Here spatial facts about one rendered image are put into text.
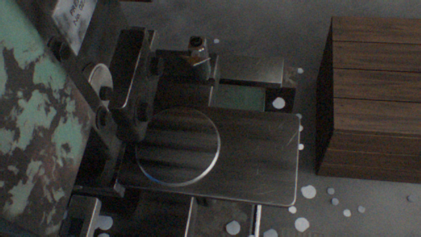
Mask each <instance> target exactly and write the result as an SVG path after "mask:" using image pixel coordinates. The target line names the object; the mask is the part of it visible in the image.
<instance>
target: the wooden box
mask: <svg viewBox="0 0 421 237"><path fill-rule="evenodd" d="M315 169H316V176H329V177H337V178H352V179H360V180H383V181H390V182H406V183H413V184H421V19H414V18H372V17H352V16H332V21H331V24H330V29H329V32H328V37H327V40H326V44H325V48H324V52H323V56H322V60H321V63H320V68H319V71H318V76H317V79H316V157H315Z"/></svg>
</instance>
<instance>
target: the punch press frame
mask: <svg viewBox="0 0 421 237"><path fill-rule="evenodd" d="M265 89H266V88H262V87H253V86H238V85H230V84H218V91H217V95H216V103H215V107H221V108H229V109H243V110H250V111H264V103H265ZM94 119H95V113H94V111H93V110H92V108H91V107H90V106H89V104H88V103H87V101H86V100H85V99H84V97H83V95H82V94H81V93H80V91H79V90H78V89H77V87H76V86H75V84H74V83H73V81H72V80H71V79H70V78H69V75H67V73H66V71H65V70H64V68H63V67H62V66H61V64H60V63H59V62H58V60H57V59H56V57H55V56H54V54H53V53H52V52H51V50H50V48H48V47H47V44H46V43H45V42H44V40H43V39H42V37H41V36H40V34H39V33H38V32H37V30H36V29H35V28H34V26H33V24H32V23H31V22H30V21H29V20H28V18H27V17H26V14H25V13H24V11H23V10H22V9H21V8H20V6H19V4H18V3H17V2H16V0H0V236H7V237H57V236H58V233H59V230H60V227H61V223H62V220H63V217H64V214H65V211H66V208H67V205H68V202H69V199H70V195H71V193H72V187H73V184H74V181H75V179H76V175H77V172H78V169H79V166H80V163H81V160H82V156H83V154H84V151H85V148H86V144H87V141H88V138H89V134H90V132H91V128H92V126H93V121H94ZM261 211H262V206H261V205H253V204H248V203H238V202H232V201H222V200H216V203H215V204H214V205H213V206H212V207H205V206H202V205H201V204H200V202H199V204H198V209H197V216H196V220H195V228H194V231H193V237H248V236H250V235H253V236H255V237H259V230H260V218H261ZM233 221H236V222H238V223H239V225H240V230H239V232H238V233H237V234H230V233H228V231H227V230H226V226H227V225H228V224H230V223H231V222H233Z"/></svg>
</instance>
